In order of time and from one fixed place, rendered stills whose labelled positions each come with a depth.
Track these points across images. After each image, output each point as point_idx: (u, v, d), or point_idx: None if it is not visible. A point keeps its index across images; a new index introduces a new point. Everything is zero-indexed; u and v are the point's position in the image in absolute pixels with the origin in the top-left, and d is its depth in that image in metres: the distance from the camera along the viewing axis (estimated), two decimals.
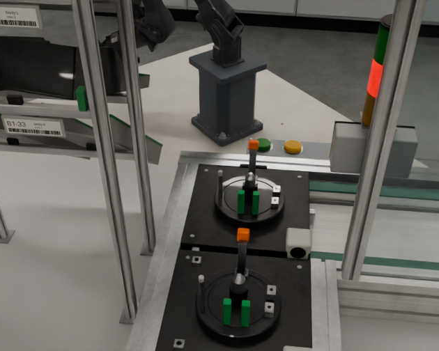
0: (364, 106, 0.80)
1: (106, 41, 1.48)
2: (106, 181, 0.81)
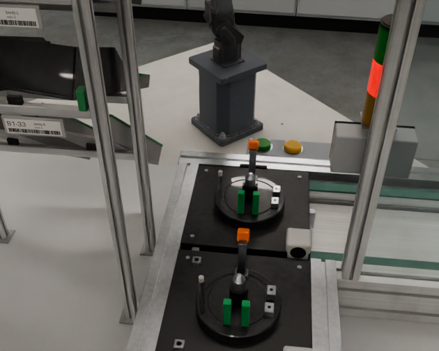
0: (364, 106, 0.80)
1: None
2: (106, 181, 0.81)
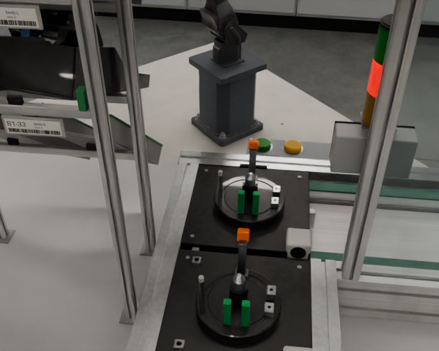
0: (364, 106, 0.80)
1: (43, 37, 1.06)
2: (106, 181, 0.81)
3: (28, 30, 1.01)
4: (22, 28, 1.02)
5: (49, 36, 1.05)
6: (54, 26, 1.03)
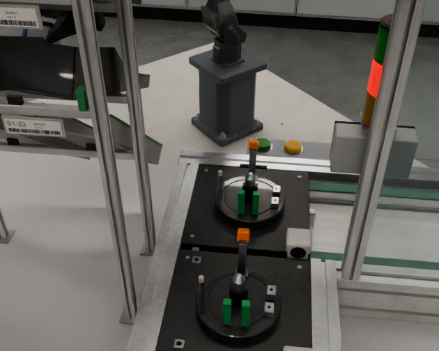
0: (364, 106, 0.80)
1: (45, 17, 1.06)
2: (106, 181, 0.81)
3: None
4: None
5: (51, 15, 1.05)
6: None
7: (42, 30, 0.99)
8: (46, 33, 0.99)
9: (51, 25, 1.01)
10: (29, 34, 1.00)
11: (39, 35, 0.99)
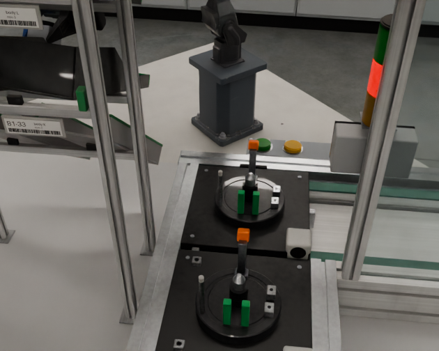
0: (364, 106, 0.80)
1: (46, 16, 1.05)
2: (106, 181, 0.81)
3: None
4: None
5: (52, 14, 1.05)
6: None
7: (43, 29, 0.99)
8: (47, 33, 0.99)
9: (51, 24, 1.01)
10: (30, 33, 0.99)
11: (40, 34, 0.99)
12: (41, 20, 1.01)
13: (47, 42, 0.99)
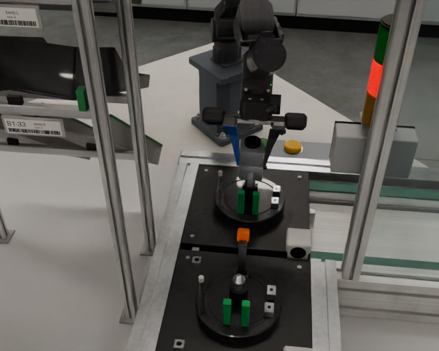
0: (364, 106, 0.80)
1: None
2: (106, 181, 0.81)
3: (236, 132, 0.99)
4: (229, 131, 0.99)
5: (247, 120, 1.02)
6: (257, 119, 0.99)
7: (257, 156, 1.00)
8: (261, 159, 1.00)
9: (260, 144, 1.00)
10: (243, 159, 1.00)
11: (253, 160, 1.00)
12: (249, 143, 1.00)
13: (262, 166, 1.01)
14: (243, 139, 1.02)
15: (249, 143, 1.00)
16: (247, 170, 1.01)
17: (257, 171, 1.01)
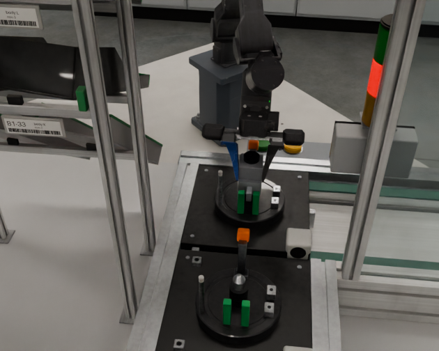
0: (364, 106, 0.80)
1: (238, 135, 1.05)
2: (106, 181, 0.81)
3: (235, 148, 1.01)
4: (228, 147, 1.01)
5: (247, 136, 1.04)
6: None
7: (256, 171, 1.02)
8: (260, 174, 1.02)
9: (258, 159, 1.02)
10: (242, 175, 1.02)
11: (252, 175, 1.02)
12: (248, 158, 1.02)
13: (260, 181, 1.03)
14: (242, 154, 1.04)
15: (247, 158, 1.02)
16: (246, 184, 1.03)
17: (256, 186, 1.03)
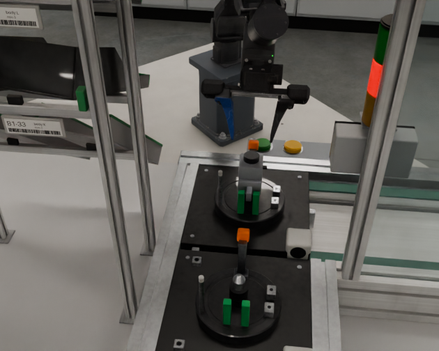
0: (364, 106, 0.80)
1: (245, 93, 0.99)
2: (106, 181, 0.81)
3: (230, 105, 0.95)
4: (223, 104, 0.95)
5: (253, 93, 0.98)
6: (252, 91, 0.95)
7: (256, 171, 1.02)
8: (260, 174, 1.02)
9: (258, 159, 1.02)
10: (242, 175, 1.02)
11: (252, 175, 1.02)
12: (248, 158, 1.02)
13: (260, 181, 1.03)
14: (242, 154, 1.04)
15: (247, 158, 1.02)
16: (245, 184, 1.03)
17: (256, 186, 1.03)
